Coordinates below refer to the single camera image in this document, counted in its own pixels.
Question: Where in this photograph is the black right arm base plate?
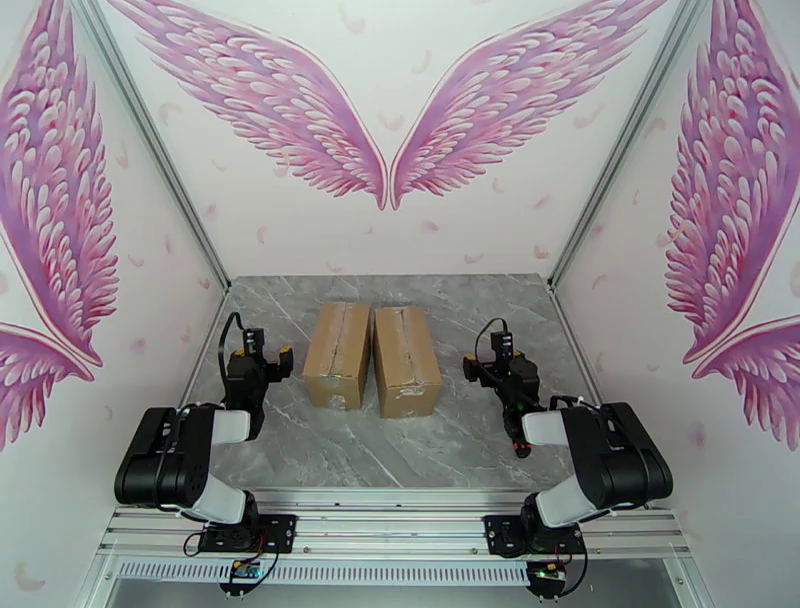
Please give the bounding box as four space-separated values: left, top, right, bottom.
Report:
484 513 589 559

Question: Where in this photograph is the brown taped cardboard box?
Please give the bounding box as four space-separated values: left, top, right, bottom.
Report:
372 304 443 419
302 301 375 412

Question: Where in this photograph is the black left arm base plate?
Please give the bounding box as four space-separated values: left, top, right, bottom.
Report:
198 513 298 555

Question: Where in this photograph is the black camera cable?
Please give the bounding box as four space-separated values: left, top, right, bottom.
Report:
474 317 511 376
217 311 247 408

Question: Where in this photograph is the black left camera cable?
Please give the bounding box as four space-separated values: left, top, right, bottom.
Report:
217 311 247 408

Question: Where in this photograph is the white perforated cable tray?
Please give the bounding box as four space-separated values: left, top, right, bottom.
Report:
115 559 533 584

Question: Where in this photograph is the aluminium frame post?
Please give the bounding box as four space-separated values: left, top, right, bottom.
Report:
547 0 721 296
67 0 234 295

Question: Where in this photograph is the black right camera cable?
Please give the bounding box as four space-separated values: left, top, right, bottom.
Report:
474 317 511 376

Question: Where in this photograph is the aluminium mounting rail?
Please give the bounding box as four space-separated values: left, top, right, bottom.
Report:
96 488 694 564

